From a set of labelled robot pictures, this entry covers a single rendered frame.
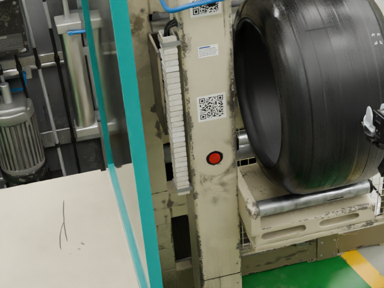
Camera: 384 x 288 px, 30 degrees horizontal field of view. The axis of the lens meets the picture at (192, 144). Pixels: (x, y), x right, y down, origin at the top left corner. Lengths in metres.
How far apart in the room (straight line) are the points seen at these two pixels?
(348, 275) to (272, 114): 1.07
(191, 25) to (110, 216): 0.53
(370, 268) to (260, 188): 1.04
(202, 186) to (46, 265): 0.71
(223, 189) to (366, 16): 0.60
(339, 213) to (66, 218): 0.88
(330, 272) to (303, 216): 1.10
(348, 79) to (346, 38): 0.10
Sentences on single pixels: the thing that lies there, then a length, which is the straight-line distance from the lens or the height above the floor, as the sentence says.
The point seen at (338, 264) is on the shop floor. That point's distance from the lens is 3.14.
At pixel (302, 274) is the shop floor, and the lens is 3.09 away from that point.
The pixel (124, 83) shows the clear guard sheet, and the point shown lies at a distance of 0.84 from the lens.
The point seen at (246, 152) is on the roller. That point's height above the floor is 0.91.
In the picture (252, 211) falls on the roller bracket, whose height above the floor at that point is 0.95.
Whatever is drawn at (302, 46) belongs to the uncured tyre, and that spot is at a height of 1.40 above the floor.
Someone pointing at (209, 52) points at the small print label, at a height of 1.37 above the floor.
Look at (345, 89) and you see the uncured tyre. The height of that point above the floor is 1.31.
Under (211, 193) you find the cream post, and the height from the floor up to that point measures 0.94.
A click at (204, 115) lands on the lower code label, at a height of 1.20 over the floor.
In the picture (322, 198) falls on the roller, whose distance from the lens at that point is 2.02.
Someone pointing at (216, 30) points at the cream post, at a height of 1.43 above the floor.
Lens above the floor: 2.17
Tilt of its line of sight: 34 degrees down
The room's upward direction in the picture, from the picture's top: 5 degrees counter-clockwise
